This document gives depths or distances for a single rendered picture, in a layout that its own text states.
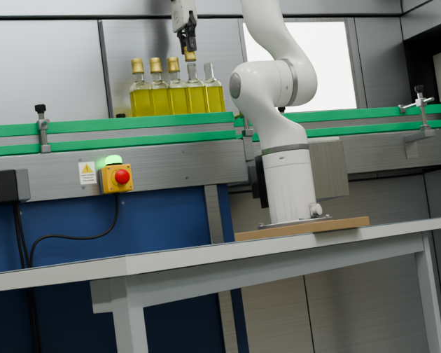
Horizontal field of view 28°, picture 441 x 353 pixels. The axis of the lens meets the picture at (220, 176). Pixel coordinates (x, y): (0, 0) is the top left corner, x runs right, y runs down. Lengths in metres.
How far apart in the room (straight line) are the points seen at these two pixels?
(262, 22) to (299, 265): 0.62
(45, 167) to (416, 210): 1.44
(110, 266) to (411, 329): 1.82
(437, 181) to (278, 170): 1.13
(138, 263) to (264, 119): 0.76
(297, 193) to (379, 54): 1.18
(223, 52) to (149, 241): 0.77
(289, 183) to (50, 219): 0.64
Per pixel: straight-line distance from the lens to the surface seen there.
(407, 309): 3.17
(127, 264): 1.51
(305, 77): 2.23
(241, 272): 1.88
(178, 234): 2.46
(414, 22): 3.27
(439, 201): 3.21
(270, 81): 2.18
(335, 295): 3.01
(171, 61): 2.67
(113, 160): 2.34
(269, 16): 2.26
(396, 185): 3.18
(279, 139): 2.18
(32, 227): 2.34
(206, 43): 2.88
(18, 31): 2.74
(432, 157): 3.03
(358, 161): 2.85
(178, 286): 1.69
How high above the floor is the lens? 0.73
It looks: 5 degrees up
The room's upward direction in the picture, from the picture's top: 8 degrees counter-clockwise
